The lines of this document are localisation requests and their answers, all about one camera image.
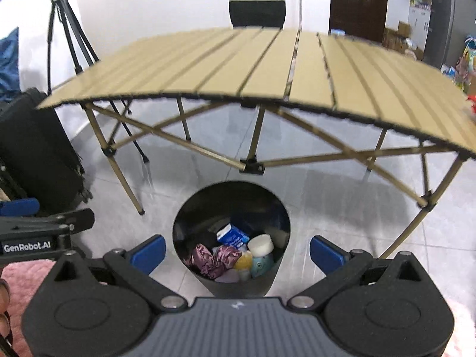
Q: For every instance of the light blue plush toy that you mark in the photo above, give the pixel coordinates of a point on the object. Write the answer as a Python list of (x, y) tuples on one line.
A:
[(261, 265)]

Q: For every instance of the orange white plush toy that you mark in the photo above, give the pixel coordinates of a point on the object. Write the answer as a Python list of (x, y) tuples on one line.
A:
[(245, 261)]

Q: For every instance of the tan folding table frame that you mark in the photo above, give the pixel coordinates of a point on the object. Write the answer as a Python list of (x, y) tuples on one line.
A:
[(325, 191)]

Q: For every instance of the white pole by wall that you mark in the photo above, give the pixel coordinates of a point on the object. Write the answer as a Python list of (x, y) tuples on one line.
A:
[(300, 15)]

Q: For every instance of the red snack bag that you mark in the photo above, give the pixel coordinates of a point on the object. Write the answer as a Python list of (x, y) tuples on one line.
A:
[(472, 100)]

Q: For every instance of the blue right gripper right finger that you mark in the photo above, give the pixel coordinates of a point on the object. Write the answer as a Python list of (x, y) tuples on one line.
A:
[(327, 256)]

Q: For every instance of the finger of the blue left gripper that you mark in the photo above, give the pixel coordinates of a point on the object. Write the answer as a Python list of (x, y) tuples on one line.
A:
[(21, 207)]

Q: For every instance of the white kitchen cabinet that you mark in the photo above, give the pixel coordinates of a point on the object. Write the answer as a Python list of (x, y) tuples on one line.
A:
[(419, 18)]

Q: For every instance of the black folding chair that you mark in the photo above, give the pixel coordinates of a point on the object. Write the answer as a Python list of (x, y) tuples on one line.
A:
[(257, 13)]

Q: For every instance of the white round foam sponge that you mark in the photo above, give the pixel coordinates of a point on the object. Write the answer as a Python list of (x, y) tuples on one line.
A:
[(261, 245)]

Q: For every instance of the black camera tripod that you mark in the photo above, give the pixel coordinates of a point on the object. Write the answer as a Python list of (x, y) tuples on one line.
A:
[(74, 33)]

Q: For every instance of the dark brown door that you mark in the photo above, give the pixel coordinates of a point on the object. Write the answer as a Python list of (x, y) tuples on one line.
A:
[(360, 18)]

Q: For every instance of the blue tissue pack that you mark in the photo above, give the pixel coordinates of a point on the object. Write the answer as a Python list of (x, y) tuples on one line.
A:
[(232, 236)]

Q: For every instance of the lilac fluffy towel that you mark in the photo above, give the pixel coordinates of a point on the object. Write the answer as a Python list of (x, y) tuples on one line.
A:
[(231, 276)]

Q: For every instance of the black suitcase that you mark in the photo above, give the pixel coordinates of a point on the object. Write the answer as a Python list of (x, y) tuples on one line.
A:
[(37, 159)]

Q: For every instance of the pink satin scrunchie bonnet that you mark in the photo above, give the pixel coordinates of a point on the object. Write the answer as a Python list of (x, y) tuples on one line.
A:
[(226, 256)]

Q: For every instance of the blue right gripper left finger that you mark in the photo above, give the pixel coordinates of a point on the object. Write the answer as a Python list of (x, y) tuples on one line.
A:
[(147, 255)]

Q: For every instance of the grey refrigerator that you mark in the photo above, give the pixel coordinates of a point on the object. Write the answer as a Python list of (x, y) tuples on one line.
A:
[(451, 22)]

